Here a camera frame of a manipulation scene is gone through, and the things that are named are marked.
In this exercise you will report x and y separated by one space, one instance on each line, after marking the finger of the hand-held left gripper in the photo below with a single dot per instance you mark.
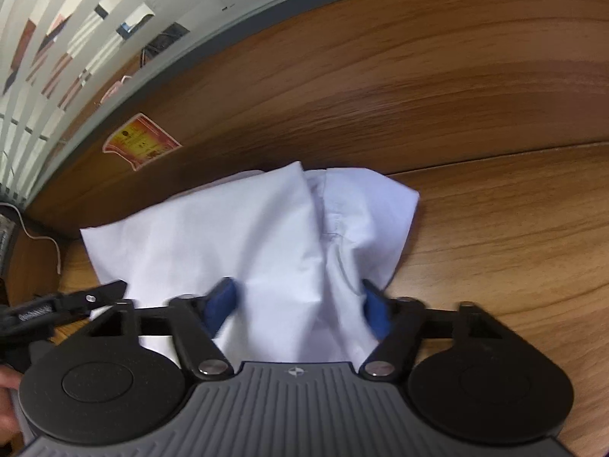
100 293

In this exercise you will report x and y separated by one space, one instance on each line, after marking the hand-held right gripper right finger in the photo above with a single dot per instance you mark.
377 316

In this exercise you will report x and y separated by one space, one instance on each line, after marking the orange red sticker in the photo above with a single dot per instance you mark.
140 140

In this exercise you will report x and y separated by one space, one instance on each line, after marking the person's left hand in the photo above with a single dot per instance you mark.
7 400

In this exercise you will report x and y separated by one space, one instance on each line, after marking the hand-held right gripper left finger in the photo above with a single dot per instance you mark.
221 307

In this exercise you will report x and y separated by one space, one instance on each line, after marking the white pants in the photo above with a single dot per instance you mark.
266 238

